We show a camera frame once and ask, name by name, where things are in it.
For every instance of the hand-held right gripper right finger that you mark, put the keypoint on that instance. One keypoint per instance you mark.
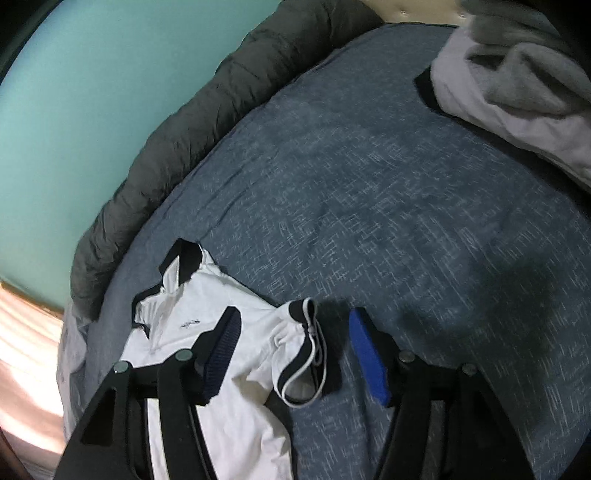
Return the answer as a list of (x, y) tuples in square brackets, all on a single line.
[(369, 355)]

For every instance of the grey fleece garment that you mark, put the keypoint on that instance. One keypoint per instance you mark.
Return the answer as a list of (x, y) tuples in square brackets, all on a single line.
[(521, 60)]

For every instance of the light grey blanket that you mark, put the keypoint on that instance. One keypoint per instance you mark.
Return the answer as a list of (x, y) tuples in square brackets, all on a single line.
[(74, 369)]

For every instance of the blue patterned bed sheet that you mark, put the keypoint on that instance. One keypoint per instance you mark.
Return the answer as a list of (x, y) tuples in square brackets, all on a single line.
[(369, 207)]

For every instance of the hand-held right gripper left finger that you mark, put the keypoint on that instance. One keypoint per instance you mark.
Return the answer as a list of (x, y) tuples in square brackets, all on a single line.
[(224, 350)]

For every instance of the pink curtain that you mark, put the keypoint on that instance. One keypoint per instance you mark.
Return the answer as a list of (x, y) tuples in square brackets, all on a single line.
[(27, 369)]

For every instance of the white polo shirt black trim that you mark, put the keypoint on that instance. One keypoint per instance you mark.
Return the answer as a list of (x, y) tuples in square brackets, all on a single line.
[(249, 369)]

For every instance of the pale shirt black trim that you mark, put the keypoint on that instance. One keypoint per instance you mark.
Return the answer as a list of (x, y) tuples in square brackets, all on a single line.
[(508, 124)]

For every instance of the dark grey rolled duvet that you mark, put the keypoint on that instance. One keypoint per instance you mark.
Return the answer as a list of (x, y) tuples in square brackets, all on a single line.
[(184, 138)]

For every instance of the cream tufted headboard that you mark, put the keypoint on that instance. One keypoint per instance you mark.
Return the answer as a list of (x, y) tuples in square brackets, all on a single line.
[(415, 9)]

